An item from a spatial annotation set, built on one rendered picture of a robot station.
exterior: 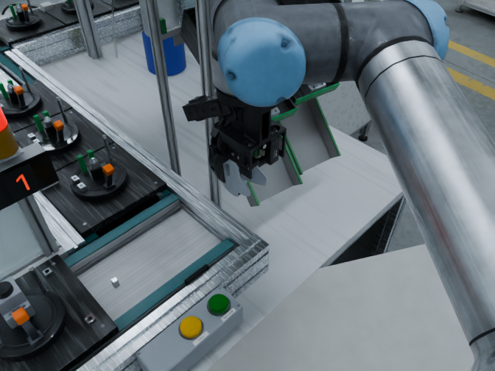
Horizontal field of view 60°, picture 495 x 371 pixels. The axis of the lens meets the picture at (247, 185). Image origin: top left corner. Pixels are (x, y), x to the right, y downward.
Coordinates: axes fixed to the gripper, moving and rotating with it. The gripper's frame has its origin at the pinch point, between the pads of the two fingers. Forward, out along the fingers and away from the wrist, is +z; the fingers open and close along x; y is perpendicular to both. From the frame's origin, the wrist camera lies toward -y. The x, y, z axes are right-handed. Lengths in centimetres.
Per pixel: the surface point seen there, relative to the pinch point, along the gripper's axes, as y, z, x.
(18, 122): -86, 26, -9
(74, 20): -143, 26, 40
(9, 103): -95, 24, -7
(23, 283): -30, 26, -32
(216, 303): 1.5, 26.0, -6.9
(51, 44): -137, 30, 25
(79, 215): -38.9, 26.2, -14.4
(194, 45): -31.7, -7.7, 18.3
